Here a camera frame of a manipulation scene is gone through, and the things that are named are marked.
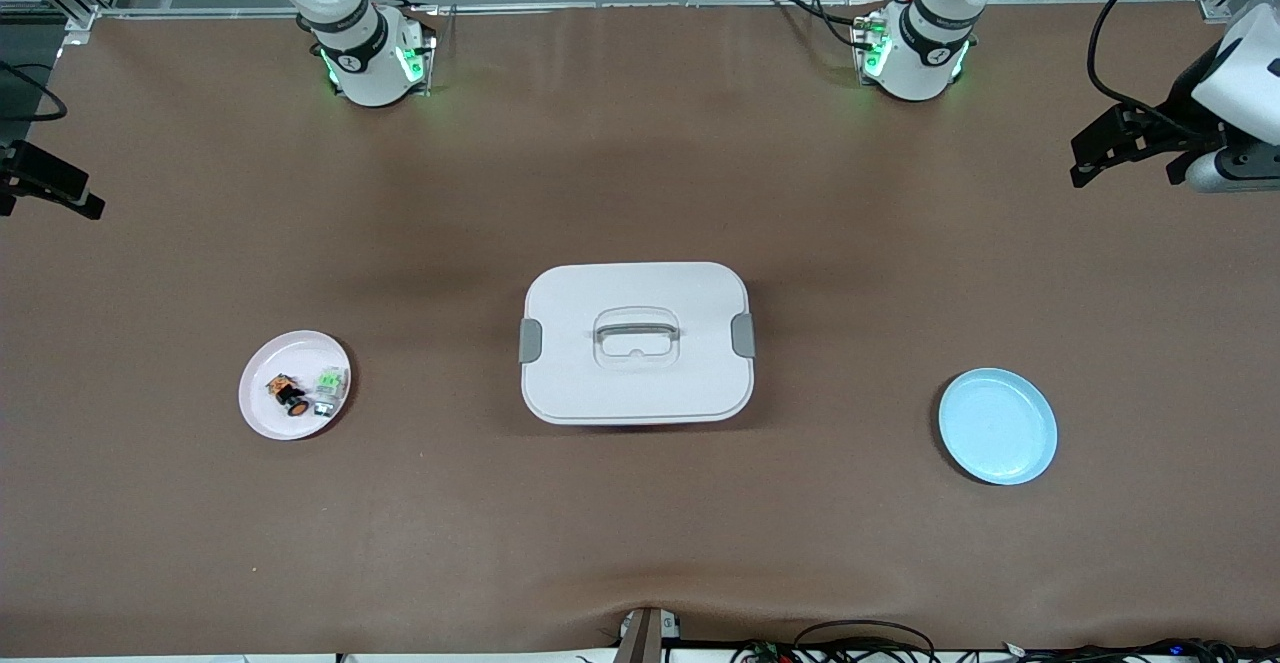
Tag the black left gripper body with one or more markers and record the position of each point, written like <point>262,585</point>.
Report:
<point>1187,103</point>

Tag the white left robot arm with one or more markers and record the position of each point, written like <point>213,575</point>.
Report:
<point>915,63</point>

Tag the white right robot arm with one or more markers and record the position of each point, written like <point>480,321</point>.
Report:
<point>365,63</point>

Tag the white lidded storage box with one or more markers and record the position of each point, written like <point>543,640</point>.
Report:
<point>640,383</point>

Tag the pink round plate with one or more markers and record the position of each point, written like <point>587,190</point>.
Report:
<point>270,383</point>

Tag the light blue round plate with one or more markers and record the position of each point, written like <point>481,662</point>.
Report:
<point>1000,443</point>

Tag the grey camera stand post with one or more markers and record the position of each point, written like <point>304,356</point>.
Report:
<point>645,638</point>

